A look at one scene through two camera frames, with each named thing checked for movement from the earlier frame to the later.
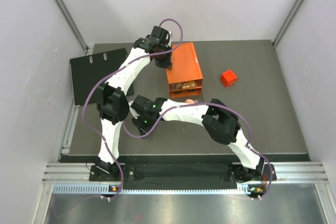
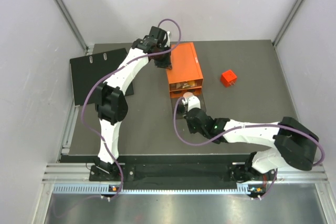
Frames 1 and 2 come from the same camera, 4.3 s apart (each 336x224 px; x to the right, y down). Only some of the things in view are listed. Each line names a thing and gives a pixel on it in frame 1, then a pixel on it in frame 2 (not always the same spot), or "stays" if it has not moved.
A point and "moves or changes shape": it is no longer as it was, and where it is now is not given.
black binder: (87, 71) stays
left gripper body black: (163, 60) stays
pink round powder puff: (189, 101) moves or changes shape
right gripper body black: (143, 122) → (193, 130)
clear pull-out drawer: (185, 85) stays
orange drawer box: (185, 78) stays
